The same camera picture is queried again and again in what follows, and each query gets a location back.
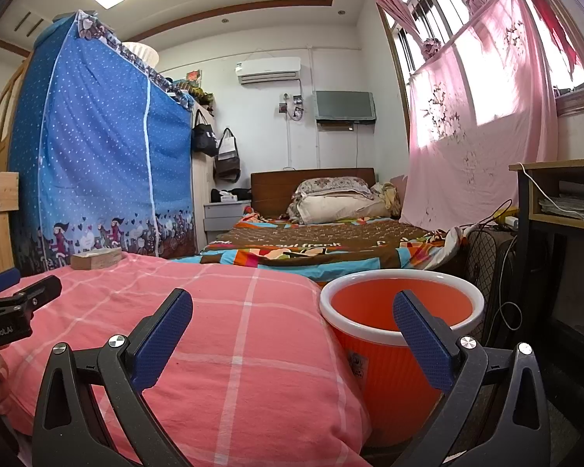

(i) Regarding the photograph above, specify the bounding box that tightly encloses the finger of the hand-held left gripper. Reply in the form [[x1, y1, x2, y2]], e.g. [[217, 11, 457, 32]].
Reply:
[[0, 267, 21, 298], [0, 275, 62, 320]]

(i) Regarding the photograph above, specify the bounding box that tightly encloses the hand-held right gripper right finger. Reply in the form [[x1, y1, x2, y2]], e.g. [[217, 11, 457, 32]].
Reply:
[[392, 289, 551, 467]]

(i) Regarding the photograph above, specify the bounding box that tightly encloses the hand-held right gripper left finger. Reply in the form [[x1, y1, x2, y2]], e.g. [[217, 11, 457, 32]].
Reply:
[[32, 288, 194, 467]]

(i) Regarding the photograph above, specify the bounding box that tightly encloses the orange bin with white rim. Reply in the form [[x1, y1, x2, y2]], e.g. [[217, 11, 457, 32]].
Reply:
[[320, 272, 485, 448]]

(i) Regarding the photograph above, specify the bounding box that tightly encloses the person's left hand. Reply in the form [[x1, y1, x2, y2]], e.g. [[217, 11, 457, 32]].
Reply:
[[0, 350, 18, 409]]

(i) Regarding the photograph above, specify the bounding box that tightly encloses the cardboard tape roll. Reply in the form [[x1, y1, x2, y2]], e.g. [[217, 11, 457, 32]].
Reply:
[[71, 248, 122, 270]]

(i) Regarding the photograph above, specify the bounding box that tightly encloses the pink checked blanket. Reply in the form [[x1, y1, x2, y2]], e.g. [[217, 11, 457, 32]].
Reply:
[[0, 251, 373, 467]]

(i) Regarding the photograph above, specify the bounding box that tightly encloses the black mesh fan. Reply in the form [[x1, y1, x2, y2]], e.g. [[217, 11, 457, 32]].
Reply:
[[460, 226, 517, 341]]

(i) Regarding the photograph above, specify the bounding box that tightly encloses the grey nightstand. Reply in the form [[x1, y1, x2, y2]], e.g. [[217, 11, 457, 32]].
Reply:
[[203, 202, 254, 244]]

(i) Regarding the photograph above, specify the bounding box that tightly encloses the brown colourful bed sheet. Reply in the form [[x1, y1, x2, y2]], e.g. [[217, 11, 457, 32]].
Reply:
[[170, 214, 468, 283]]

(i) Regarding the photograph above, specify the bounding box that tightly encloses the beige wardrobe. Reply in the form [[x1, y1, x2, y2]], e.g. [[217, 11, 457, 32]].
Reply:
[[191, 102, 216, 254]]

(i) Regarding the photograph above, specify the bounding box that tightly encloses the yellowish crumpled cloth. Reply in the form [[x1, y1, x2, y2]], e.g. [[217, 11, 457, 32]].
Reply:
[[370, 182, 402, 217]]

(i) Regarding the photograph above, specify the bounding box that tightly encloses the black item on nightstand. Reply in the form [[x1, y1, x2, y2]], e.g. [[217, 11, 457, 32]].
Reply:
[[210, 187, 253, 204]]

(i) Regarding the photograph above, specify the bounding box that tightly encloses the cream pillow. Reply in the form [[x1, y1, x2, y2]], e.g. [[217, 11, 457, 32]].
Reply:
[[287, 193, 392, 225]]

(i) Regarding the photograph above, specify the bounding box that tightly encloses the blue dotted fabric wardrobe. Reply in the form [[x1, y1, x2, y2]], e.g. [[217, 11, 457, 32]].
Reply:
[[7, 9, 197, 278]]

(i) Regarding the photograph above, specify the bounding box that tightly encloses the wooden bed headboard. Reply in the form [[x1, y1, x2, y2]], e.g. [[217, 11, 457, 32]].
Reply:
[[250, 168, 376, 217]]

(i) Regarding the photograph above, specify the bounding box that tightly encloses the floral patterned pillow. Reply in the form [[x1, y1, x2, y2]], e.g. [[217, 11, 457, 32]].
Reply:
[[294, 176, 373, 200]]

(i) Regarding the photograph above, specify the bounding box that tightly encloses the brown and white tote bag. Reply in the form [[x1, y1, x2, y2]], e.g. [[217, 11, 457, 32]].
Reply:
[[213, 128, 241, 183]]

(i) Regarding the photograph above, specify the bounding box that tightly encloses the stack of papers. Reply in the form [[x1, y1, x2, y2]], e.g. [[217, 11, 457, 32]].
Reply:
[[538, 195, 584, 222]]

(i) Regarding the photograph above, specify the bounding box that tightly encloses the black handbag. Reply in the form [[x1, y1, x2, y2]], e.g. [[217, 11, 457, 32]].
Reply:
[[191, 108, 221, 157]]

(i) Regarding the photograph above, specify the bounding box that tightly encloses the pink hanging sheet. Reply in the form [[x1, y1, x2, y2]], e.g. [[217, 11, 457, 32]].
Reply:
[[400, 0, 580, 234]]

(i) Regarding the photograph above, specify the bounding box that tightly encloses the wooden desk with black legs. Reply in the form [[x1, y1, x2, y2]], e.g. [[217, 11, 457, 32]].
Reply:
[[509, 158, 584, 332]]

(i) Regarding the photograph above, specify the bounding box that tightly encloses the colourful clutter pile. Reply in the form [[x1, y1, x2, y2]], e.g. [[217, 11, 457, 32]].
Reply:
[[164, 69, 217, 108]]

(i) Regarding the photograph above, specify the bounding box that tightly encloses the white plastic basket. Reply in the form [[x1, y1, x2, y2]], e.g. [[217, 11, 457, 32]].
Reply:
[[121, 41, 160, 66]]

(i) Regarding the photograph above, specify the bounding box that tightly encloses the white air conditioner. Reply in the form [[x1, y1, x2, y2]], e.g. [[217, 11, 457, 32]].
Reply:
[[234, 57, 303, 84]]

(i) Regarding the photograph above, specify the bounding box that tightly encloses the arched wooden frame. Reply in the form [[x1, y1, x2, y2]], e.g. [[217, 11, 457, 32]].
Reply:
[[0, 53, 30, 147]]

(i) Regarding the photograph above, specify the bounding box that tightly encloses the white cable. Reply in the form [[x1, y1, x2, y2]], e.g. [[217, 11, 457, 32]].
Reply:
[[522, 166, 584, 219]]

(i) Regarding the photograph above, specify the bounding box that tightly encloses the grey wall television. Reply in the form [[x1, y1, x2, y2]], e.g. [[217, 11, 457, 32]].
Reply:
[[313, 90, 376, 127]]

